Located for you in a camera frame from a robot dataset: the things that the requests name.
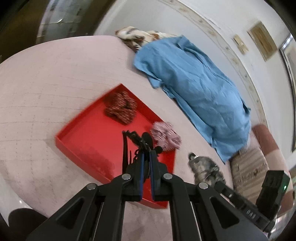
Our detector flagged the grey sheer scrunchie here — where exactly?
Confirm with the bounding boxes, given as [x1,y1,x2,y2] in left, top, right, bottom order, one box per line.
[188,152,226,187]

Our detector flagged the black rhinestone hair claw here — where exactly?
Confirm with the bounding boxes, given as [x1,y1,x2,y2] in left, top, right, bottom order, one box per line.
[122,131,163,182]

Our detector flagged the pink brown pillow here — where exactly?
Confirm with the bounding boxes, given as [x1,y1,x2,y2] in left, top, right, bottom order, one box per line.
[252,125,295,216]

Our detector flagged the striped floral pillow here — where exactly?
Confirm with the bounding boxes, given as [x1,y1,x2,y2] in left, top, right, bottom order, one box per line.
[230,148,269,204]

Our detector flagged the red tray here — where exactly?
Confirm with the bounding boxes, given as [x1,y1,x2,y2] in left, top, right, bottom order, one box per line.
[55,83,176,209]

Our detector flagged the red white plaid scrunchie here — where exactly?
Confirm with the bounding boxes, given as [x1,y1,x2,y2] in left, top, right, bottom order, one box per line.
[151,121,182,151]

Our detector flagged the dark red dotted scrunchie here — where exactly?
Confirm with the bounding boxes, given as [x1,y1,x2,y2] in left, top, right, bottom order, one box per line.
[104,91,137,125]

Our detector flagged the gold framed picture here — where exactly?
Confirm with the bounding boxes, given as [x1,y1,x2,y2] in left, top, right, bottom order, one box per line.
[247,21,278,61]

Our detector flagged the blue cloth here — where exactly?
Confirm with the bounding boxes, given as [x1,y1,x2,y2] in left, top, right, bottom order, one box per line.
[133,36,251,162]

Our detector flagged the floral brown white cloth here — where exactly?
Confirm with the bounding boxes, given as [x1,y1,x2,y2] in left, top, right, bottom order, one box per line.
[115,26,176,53]

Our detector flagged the wooden glass door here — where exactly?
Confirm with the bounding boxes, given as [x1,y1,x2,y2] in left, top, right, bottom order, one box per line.
[1,0,114,61]

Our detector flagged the framed wall mirror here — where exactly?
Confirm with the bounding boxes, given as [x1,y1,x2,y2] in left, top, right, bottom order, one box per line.
[278,32,296,152]

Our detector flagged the beige wall switch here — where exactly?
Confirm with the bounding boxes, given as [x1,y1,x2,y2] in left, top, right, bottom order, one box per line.
[233,35,249,55]

